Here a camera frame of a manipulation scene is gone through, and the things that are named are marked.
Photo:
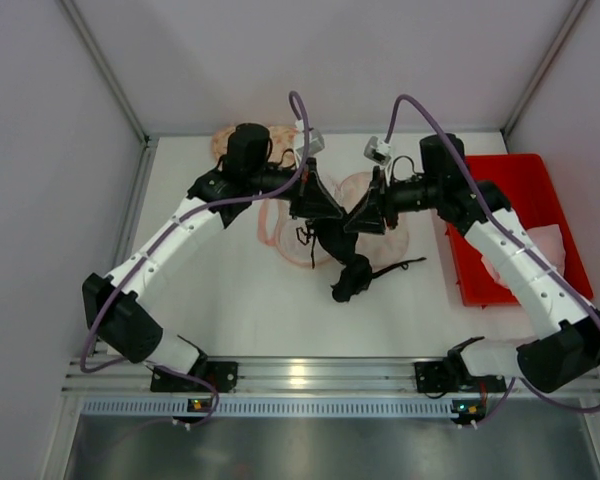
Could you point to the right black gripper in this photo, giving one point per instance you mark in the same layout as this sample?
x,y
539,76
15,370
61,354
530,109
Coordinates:
x,y
385,198

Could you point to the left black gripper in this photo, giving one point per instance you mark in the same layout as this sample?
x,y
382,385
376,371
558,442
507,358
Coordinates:
x,y
296,189

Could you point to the floral mesh laundry bag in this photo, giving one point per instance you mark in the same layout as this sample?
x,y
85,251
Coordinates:
x,y
276,228

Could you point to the black lace bra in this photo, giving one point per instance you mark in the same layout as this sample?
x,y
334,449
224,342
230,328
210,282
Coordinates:
x,y
357,273

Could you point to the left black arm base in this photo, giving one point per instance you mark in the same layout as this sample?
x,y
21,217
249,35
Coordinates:
x,y
222,375

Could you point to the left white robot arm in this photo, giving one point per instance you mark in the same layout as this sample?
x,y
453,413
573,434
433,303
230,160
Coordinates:
x,y
117,305

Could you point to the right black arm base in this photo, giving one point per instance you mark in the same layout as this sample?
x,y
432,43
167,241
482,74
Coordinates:
x,y
449,375

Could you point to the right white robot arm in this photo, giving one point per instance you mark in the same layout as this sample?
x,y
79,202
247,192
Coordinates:
x,y
566,325

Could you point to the red plastic tray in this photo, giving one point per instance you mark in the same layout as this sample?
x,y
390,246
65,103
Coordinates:
x,y
525,181

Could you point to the pink folded cloth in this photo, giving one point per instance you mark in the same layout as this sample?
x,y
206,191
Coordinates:
x,y
549,240

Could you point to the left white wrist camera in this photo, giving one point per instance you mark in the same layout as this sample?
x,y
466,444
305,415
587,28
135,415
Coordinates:
x,y
307,142

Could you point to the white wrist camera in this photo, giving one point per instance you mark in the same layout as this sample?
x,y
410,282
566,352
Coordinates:
x,y
307,142
378,151

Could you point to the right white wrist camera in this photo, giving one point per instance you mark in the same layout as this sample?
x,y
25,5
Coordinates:
x,y
378,151

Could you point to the aluminium mounting rail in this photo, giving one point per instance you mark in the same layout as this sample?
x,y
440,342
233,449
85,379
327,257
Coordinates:
x,y
268,375

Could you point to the slotted grey cable duct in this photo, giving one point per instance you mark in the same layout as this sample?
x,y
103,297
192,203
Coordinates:
x,y
284,407

